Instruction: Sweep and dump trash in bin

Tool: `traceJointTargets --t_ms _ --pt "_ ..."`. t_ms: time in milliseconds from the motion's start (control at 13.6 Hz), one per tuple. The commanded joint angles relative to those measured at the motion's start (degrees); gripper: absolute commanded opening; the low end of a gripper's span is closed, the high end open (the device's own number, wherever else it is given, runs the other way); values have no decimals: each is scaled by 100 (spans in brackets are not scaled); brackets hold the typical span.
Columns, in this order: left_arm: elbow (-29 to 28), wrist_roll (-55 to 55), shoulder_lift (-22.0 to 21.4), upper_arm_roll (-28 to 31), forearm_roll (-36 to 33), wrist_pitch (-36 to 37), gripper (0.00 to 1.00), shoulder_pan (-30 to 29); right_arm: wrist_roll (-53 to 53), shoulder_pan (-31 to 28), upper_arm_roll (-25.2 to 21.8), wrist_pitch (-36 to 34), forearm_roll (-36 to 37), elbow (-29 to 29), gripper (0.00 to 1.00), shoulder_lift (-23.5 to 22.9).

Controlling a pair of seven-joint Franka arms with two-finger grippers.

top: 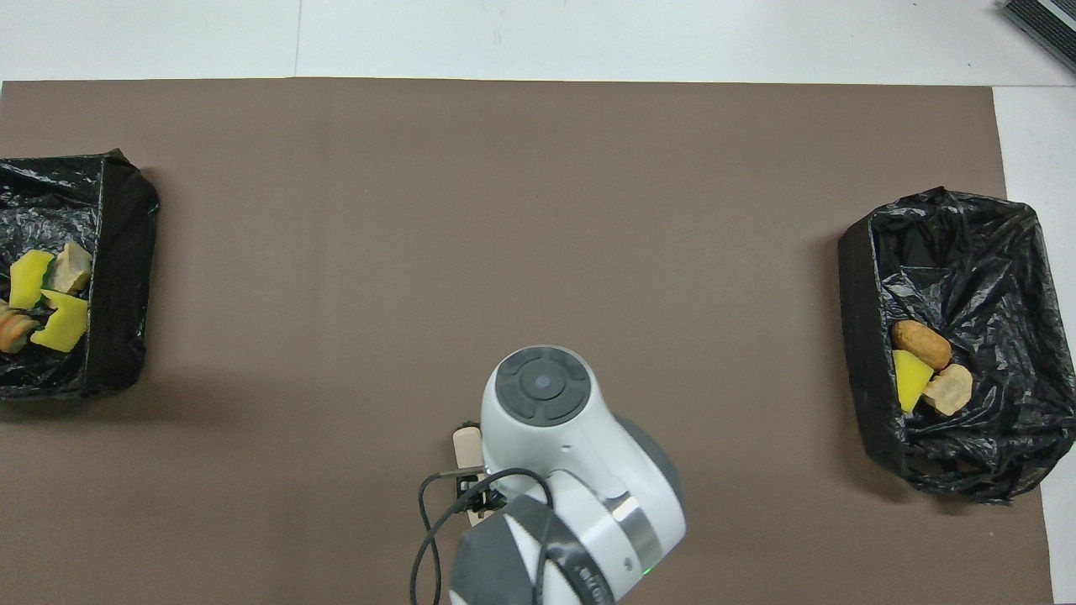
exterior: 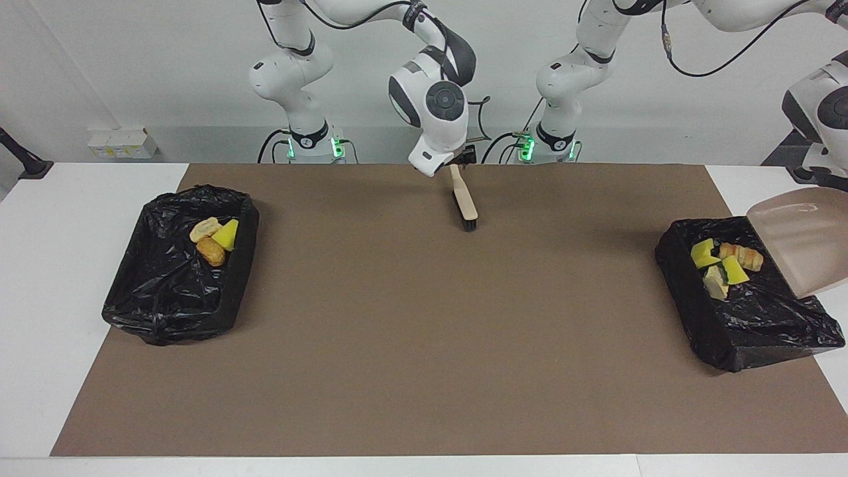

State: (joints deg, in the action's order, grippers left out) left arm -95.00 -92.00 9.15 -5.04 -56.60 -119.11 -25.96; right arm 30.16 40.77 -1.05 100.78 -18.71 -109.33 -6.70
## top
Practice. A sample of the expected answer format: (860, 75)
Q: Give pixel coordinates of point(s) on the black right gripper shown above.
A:
(492, 498)

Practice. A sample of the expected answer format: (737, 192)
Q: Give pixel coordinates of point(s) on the notched yellow sponge piece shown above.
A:
(63, 323)

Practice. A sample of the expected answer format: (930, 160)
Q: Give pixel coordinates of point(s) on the striped orange cream croissant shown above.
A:
(73, 267)

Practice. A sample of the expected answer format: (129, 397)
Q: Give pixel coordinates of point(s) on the green and yellow sponge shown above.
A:
(908, 382)

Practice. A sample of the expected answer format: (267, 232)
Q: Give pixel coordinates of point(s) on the brown bread roll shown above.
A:
(920, 343)

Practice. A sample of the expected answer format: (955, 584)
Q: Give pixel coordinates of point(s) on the orange croissant with broken end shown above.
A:
(13, 329)

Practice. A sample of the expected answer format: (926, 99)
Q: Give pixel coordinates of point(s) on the yellow sponge wedge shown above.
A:
(29, 279)

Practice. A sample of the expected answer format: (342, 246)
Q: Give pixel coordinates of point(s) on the pale flaky bread piece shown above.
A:
(950, 391)

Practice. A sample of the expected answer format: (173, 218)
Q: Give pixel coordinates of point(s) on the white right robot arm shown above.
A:
(580, 454)

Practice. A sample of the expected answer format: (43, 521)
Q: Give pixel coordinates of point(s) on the bin wrapped in black bag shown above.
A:
(118, 252)

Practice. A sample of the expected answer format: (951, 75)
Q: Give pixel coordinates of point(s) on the open bin with black bag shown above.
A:
(967, 269)

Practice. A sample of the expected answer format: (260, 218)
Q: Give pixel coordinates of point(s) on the brown table mat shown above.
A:
(504, 210)

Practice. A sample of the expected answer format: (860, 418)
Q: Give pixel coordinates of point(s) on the dark grey ribbed device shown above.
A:
(1042, 29)

